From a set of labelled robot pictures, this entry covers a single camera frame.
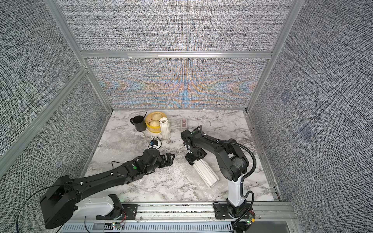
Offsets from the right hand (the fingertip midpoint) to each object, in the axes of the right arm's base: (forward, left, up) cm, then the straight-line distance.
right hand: (196, 156), depth 91 cm
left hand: (-4, +14, +9) cm, 17 cm away
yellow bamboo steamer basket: (+20, +28, 0) cm, 34 cm away
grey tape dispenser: (+25, +8, -1) cm, 26 cm away
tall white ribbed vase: (-14, -6, +5) cm, 15 cm away
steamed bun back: (+31, +28, +2) cm, 42 cm away
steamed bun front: (+23, +28, +4) cm, 37 cm away
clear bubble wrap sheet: (+8, +53, -2) cm, 54 cm away
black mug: (+23, +39, +5) cm, 45 cm away
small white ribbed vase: (+15, +20, +10) cm, 26 cm away
